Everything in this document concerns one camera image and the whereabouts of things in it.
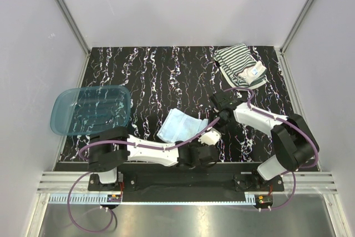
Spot light blue towel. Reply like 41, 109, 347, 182
157, 108, 209, 143

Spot green white striped towel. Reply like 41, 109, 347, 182
213, 43, 267, 89

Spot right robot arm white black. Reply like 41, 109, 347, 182
210, 89, 320, 191

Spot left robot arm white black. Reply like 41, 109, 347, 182
87, 127, 221, 190

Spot right electronics board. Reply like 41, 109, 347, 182
257, 195, 273, 205

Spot electronics board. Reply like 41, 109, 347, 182
107, 194, 122, 203
257, 195, 273, 205

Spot left electronics board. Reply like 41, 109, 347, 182
107, 194, 122, 203

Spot blue transparent plastic container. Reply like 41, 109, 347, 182
50, 85, 131, 136

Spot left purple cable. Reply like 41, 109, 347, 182
68, 117, 221, 234

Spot aluminium frame rail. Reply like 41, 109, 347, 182
37, 172, 338, 205

